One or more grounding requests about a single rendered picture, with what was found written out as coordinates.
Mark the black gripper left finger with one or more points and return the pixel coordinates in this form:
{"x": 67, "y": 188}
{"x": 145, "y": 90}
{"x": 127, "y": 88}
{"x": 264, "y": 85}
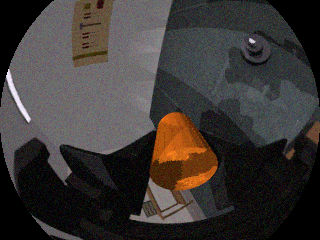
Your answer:
{"x": 126, "y": 171}

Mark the orange knob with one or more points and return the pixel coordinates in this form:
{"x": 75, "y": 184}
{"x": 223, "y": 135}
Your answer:
{"x": 181, "y": 157}

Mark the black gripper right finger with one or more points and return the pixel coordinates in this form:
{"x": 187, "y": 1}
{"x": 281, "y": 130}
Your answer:
{"x": 237, "y": 167}

